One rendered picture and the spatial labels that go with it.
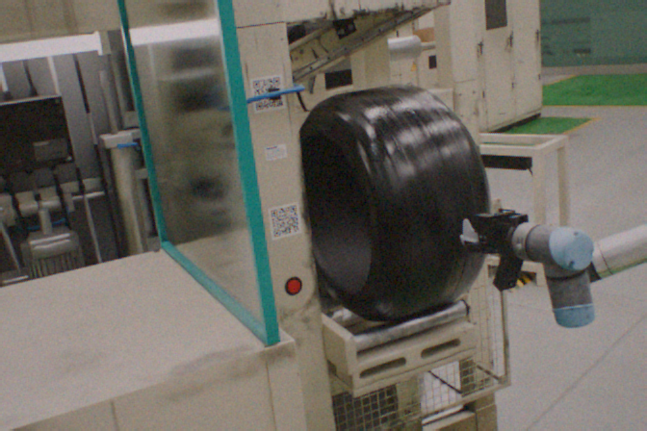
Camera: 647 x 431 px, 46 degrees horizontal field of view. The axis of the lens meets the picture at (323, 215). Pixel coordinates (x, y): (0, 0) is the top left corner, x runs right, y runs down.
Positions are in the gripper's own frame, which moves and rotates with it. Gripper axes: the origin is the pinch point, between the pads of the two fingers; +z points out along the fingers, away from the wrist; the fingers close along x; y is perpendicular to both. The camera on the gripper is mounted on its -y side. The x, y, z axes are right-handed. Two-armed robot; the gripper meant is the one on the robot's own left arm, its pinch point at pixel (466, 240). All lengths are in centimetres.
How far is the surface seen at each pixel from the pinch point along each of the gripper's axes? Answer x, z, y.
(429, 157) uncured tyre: 4.4, 3.2, 19.4
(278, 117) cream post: 32.3, 17.8, 33.3
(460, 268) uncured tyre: -0.4, 4.4, -7.6
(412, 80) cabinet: -248, 411, 32
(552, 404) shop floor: -96, 96, -103
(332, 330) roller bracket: 27.7, 18.6, -17.7
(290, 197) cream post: 32.0, 19.9, 15.1
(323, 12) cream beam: 6, 41, 57
